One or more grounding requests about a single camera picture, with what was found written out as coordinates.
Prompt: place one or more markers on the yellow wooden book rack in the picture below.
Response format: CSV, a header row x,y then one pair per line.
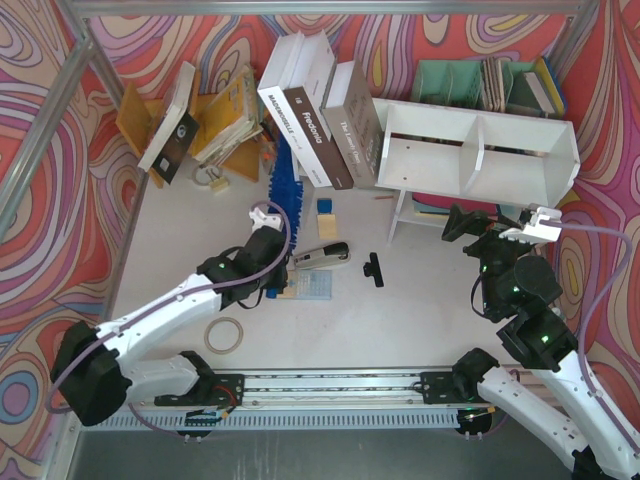
x,y
134,120

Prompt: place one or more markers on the masking tape roll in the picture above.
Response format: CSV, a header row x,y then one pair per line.
x,y
223,335

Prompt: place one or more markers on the green file organizer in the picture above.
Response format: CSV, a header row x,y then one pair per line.
x,y
491,84

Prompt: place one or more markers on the grey black stapler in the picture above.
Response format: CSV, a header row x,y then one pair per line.
x,y
328,256

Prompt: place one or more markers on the stack of coloured folders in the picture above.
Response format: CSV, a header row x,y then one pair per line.
x,y
431,204

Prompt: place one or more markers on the white bookshelf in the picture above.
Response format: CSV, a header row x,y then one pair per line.
x,y
496,158

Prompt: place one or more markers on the yellow grey calculator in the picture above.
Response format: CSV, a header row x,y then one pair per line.
x,y
307,285

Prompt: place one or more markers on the black white paperback book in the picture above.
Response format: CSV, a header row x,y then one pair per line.
x,y
173,128

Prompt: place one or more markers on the pencil cup with pencils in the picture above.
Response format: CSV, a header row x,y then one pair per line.
x,y
270,137

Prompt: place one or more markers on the yellow sticky note pad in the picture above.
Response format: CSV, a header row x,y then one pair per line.
x,y
327,226

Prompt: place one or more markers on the white Mademoiselle book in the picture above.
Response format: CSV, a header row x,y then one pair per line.
x,y
271,89

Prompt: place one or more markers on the yellow worn books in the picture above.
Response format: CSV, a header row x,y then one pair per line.
x,y
228,120

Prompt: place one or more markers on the blue yellow book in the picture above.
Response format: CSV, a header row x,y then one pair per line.
x,y
547,85

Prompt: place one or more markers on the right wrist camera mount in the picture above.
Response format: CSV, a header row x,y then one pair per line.
x,y
541,227

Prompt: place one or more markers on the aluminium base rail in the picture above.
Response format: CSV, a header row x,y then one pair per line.
x,y
320,387

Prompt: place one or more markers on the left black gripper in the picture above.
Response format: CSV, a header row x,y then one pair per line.
x,y
275,270

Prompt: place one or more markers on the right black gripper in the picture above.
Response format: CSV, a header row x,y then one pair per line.
x,y
480,239

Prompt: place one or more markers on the brown Fredonia book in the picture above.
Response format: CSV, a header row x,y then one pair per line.
x,y
322,161

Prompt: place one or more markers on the grey Lonely City book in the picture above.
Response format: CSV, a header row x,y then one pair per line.
x,y
351,115

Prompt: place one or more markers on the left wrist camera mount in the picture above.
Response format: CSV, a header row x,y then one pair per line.
x,y
261,219

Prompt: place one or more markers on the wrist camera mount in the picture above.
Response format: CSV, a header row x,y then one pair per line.
x,y
261,219
541,227

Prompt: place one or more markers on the black clip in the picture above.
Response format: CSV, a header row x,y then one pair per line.
x,y
372,269

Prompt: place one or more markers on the brass padlock with ring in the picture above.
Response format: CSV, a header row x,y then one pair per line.
x,y
210,178

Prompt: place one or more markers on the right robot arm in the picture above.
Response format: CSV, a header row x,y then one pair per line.
x,y
588,433

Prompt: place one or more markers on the blue microfiber duster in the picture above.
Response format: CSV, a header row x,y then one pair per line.
x,y
285,190

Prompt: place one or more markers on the small white shelf stand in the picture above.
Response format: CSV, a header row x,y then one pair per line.
x,y
308,192

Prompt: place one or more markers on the blue eraser block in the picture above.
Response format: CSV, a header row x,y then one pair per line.
x,y
324,206

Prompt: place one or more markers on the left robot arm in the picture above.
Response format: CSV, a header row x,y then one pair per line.
x,y
124,342

